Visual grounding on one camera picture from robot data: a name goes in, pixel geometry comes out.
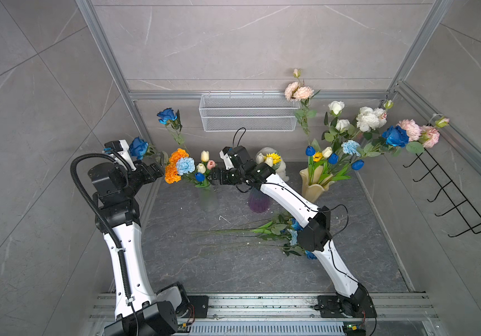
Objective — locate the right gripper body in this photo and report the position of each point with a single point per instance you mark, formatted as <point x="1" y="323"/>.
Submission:
<point x="232" y="177"/>

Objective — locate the orange marigold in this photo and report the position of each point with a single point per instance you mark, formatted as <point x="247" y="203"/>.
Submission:
<point x="171" y="174"/>
<point x="177" y="155"/>

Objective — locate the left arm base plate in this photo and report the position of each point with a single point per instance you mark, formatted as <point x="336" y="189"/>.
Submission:
<point x="198" y="306"/>

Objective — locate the orange marigold lower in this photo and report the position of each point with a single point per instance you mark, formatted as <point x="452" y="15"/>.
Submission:
<point x="171" y="174"/>

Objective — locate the pink tulip left vase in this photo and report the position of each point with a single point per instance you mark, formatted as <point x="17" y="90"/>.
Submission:
<point x="211" y="164"/>

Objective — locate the light blue carnation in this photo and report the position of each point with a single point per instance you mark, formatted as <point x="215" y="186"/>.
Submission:
<point x="185" y="166"/>
<point x="351" y="147"/>
<point x="293" y="237"/>

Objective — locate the white rose cluster right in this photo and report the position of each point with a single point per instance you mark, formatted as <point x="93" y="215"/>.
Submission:
<point x="369" y="119"/>

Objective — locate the peach carnation top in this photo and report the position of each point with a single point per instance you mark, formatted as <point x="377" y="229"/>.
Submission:
<point x="296" y="92"/>

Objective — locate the cream wavy glass vase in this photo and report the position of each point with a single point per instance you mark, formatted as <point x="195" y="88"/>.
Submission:
<point x="311" y="189"/>

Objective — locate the black wire hook rack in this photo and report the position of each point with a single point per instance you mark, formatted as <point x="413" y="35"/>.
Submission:
<point x="445" y="186"/>

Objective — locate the blue rose vase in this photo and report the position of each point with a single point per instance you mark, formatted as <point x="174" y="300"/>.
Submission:
<point x="395" y="136"/>
<point x="293" y="224"/>

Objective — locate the blue rose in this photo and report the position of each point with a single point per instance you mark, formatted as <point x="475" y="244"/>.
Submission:
<point x="171" y="120"/>
<point x="141" y="149"/>

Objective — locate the blue rose low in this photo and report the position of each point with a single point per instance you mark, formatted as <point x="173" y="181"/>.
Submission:
<point x="310" y="255"/>

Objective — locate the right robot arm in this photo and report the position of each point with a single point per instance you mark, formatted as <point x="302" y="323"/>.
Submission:
<point x="311" y="234"/>

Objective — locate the blue purple ribbed vase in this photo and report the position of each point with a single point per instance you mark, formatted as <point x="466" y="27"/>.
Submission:
<point x="258" y="202"/>

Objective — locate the white wire wall basket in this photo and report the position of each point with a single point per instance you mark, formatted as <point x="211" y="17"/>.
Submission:
<point x="253" y="112"/>

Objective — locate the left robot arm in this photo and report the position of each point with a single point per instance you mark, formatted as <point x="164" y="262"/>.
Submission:
<point x="109" y="182"/>

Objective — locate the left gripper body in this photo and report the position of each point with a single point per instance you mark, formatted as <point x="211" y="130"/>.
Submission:
<point x="140" y="178"/>

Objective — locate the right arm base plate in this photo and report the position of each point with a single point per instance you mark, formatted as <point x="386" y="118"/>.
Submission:
<point x="334" y="306"/>

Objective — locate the pink carnation pair right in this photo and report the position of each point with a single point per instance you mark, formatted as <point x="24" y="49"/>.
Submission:
<point x="426" y="135"/>

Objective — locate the clear glass vase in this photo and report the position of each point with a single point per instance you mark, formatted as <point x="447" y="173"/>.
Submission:
<point x="208" y="198"/>

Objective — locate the orange marigold upper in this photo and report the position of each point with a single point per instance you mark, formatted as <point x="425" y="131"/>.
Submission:
<point x="177" y="155"/>

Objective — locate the yellow sunflower centre vase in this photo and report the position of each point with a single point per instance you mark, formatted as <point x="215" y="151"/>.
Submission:
<point x="273" y="159"/>

